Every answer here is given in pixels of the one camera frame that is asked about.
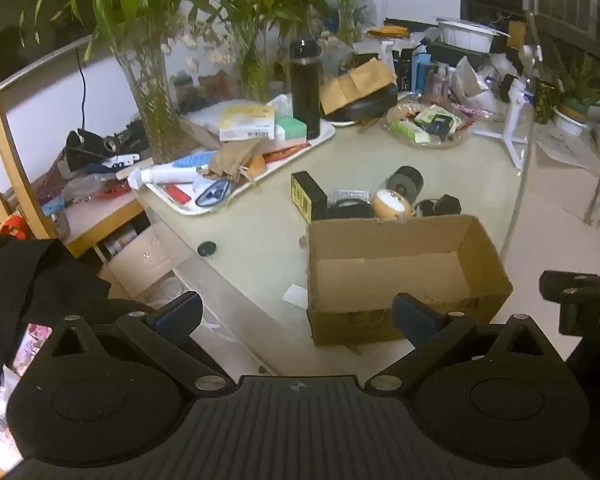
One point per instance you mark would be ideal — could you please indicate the cardboard box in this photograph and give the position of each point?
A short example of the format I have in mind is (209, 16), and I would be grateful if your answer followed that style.
(360, 325)

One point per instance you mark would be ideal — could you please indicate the tall glass vase with bamboo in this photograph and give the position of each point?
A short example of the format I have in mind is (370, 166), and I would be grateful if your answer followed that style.
(152, 100)

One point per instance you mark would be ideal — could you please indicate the yellow and white carton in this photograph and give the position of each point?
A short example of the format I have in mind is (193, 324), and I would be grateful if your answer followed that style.
(245, 122)

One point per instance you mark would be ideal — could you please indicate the dark patterned mug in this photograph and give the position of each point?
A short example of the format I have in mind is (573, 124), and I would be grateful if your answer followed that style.
(546, 102)

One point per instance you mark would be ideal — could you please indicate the black cloth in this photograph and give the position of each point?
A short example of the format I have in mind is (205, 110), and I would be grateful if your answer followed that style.
(25, 285)

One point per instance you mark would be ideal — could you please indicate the red flat packet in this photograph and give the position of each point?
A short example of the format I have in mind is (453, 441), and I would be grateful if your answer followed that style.
(285, 152)

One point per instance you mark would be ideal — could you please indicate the green round cap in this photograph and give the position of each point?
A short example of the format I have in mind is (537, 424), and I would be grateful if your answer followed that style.
(206, 248)

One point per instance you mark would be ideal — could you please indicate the brown paper envelope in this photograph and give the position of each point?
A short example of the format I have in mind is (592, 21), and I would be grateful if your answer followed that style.
(355, 85)

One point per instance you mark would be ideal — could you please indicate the black thermos bottle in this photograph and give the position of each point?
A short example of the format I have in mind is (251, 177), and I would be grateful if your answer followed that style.
(305, 90)

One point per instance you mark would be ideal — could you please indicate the beige storage box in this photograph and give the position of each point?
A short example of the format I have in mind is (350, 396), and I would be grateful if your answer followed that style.
(140, 260)

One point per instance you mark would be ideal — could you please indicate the small black adapter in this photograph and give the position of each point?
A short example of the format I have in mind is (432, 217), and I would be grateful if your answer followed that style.
(448, 205)

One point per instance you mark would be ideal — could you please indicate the black box with yellow label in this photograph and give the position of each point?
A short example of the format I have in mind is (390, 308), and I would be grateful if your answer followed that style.
(312, 192)

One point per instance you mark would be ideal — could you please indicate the blue and white packet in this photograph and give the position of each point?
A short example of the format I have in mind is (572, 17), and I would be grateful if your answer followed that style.
(212, 193)

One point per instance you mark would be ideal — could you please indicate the white tripod stand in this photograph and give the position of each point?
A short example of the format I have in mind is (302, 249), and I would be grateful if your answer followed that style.
(510, 125)

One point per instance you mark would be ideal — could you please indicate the black zip case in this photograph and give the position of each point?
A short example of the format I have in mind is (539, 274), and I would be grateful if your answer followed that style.
(370, 105)

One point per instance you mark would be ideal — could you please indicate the potted green plant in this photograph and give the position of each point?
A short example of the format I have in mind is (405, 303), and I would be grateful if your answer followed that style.
(577, 95)

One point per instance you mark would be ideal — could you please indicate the white and blue tube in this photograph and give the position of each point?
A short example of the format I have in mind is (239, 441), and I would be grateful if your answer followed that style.
(175, 170)

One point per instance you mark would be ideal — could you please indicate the white food container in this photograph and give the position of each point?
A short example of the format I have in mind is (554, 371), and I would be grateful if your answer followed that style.
(467, 35)

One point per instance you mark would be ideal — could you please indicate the glass vase with green stems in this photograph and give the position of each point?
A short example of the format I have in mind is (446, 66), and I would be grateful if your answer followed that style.
(254, 70)
(347, 20)

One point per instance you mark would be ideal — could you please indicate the wooden chair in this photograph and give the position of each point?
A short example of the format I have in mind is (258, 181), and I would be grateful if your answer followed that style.
(10, 160)

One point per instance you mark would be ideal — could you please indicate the blue carton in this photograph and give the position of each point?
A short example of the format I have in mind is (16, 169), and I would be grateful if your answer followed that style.
(421, 72)

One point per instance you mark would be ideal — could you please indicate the mint green box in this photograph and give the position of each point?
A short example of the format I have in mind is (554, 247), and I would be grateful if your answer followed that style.
(291, 127)

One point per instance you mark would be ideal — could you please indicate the wide black tape roll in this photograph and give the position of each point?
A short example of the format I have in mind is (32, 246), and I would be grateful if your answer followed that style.
(406, 180)

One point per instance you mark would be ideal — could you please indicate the clear plastic packet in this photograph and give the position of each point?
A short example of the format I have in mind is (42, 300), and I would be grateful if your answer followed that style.
(351, 194)

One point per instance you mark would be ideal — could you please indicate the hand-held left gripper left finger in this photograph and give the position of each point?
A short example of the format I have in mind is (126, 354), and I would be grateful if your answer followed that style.
(179, 316)

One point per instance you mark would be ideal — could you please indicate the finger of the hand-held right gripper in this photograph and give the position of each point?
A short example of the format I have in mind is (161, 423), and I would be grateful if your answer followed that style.
(562, 282)

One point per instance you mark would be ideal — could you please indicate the round orange plush toy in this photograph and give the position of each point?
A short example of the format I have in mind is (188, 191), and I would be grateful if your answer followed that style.
(390, 204)

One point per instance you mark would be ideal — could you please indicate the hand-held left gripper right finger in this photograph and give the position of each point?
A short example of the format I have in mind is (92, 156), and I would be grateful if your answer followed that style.
(414, 317)

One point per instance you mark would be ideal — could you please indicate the glass bowl of snack packets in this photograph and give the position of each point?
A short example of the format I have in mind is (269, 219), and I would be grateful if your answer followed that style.
(430, 125)

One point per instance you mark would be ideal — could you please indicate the white plastic bag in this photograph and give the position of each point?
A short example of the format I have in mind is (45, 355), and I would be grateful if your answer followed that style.
(465, 80)

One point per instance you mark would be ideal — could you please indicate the white plastic tray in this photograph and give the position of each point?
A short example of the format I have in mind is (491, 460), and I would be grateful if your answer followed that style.
(325, 132)

